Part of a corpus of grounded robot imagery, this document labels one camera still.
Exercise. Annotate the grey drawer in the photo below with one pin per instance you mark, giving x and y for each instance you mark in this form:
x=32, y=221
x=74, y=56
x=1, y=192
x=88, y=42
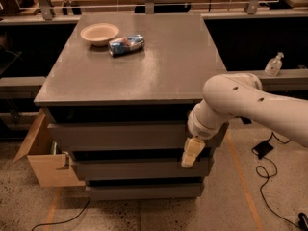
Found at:
x=133, y=192
x=119, y=136
x=140, y=169

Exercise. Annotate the grey bottom drawer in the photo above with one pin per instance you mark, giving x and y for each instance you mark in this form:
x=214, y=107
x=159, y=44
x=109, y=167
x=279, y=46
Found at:
x=133, y=192

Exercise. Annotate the metal railing frame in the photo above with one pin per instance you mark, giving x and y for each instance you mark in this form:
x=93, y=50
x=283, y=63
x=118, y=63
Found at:
x=27, y=11

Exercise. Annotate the black power adapter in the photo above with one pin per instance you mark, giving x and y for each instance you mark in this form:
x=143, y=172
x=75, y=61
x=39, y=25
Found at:
x=262, y=149

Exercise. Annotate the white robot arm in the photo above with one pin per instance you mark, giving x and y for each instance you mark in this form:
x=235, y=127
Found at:
x=226, y=96

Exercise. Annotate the grey middle drawer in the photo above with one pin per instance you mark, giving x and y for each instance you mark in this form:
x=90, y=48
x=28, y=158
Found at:
x=140, y=169

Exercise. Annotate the grey bench right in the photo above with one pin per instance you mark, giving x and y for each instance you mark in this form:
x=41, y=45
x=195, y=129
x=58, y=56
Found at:
x=286, y=80

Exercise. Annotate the grey bench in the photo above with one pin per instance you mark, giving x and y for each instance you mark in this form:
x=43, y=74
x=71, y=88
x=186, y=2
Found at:
x=286, y=80
x=20, y=87

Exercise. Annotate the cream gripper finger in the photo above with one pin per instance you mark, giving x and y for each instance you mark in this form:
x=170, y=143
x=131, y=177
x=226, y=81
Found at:
x=192, y=148

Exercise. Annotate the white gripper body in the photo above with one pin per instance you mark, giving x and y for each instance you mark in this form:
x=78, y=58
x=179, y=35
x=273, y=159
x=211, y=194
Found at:
x=197, y=127

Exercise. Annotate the black plug bottom right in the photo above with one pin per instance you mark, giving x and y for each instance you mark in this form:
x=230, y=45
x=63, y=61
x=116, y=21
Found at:
x=303, y=221

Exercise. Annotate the beige paper bowl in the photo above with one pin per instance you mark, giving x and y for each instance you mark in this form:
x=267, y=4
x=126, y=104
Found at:
x=99, y=34

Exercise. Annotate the clear sanitizer pump bottle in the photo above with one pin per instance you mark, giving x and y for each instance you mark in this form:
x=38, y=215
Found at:
x=274, y=65

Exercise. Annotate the grey bench left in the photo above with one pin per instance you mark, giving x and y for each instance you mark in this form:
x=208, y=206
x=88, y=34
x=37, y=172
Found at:
x=20, y=87

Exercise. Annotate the brown cardboard box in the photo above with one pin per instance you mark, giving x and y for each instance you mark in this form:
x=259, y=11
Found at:
x=52, y=168

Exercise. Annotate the grey drawer cabinet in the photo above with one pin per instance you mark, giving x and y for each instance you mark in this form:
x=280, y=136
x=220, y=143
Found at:
x=159, y=83

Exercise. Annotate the crushed blue soda can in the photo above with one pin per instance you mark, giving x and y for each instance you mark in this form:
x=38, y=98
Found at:
x=121, y=46

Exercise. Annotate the grey top drawer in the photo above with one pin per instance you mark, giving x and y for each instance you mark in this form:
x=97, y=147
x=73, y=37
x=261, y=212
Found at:
x=119, y=136

